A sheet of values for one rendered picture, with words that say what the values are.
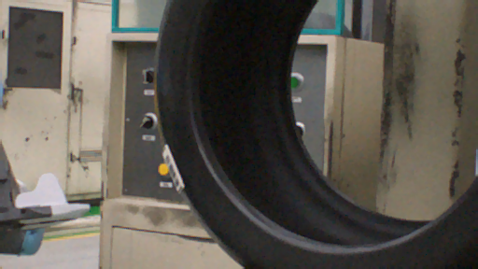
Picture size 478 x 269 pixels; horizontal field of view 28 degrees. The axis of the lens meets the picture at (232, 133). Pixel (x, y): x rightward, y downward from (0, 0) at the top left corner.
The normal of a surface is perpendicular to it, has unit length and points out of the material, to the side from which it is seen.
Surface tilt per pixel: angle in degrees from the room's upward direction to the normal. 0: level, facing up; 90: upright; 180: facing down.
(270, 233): 100
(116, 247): 90
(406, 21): 90
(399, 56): 90
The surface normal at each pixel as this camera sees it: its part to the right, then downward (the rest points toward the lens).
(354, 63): 0.88, 0.06
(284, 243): -0.52, 0.20
